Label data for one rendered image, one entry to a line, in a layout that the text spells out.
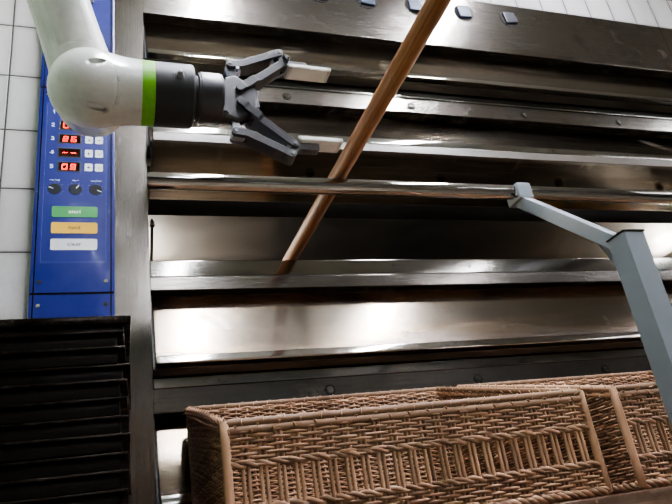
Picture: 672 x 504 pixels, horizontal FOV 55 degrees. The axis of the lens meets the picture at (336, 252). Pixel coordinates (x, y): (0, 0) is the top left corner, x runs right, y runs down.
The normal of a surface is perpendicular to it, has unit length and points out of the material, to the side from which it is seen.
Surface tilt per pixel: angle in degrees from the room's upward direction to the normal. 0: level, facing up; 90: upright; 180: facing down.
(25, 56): 90
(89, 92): 132
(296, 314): 70
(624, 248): 90
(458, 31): 90
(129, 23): 90
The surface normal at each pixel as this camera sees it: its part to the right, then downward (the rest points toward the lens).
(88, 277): 0.30, -0.43
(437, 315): 0.22, -0.71
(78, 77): 0.14, -0.05
